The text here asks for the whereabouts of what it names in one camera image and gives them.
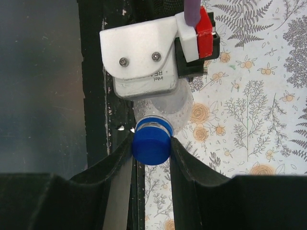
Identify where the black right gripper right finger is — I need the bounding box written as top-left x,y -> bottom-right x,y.
170,138 -> 307,230

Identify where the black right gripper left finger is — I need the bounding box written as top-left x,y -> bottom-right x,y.
0,134 -> 133,230

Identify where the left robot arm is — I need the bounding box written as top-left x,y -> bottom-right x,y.
133,0 -> 220,82

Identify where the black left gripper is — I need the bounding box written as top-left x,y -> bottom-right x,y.
175,11 -> 220,82

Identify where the Pepsi bottle blue label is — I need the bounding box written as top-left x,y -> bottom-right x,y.
133,79 -> 193,135

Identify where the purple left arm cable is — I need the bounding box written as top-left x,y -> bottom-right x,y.
183,0 -> 201,27

